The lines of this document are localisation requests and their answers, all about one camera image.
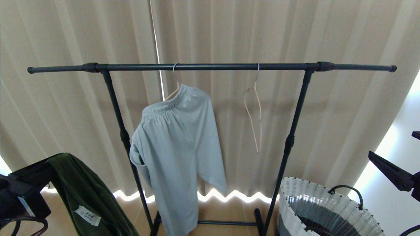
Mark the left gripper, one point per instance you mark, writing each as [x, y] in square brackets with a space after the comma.
[13, 203]

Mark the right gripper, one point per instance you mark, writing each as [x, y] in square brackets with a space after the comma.
[416, 186]

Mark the green garment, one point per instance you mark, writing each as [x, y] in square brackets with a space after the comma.
[88, 196]

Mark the pale grey shorts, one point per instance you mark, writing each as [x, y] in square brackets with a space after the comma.
[180, 147]

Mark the pink clothes hanger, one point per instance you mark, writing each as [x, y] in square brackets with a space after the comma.
[174, 70]
[260, 114]

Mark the white laundry basket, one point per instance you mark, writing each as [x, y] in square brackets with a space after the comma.
[295, 203]

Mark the black clothes rack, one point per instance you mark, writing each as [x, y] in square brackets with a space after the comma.
[213, 67]

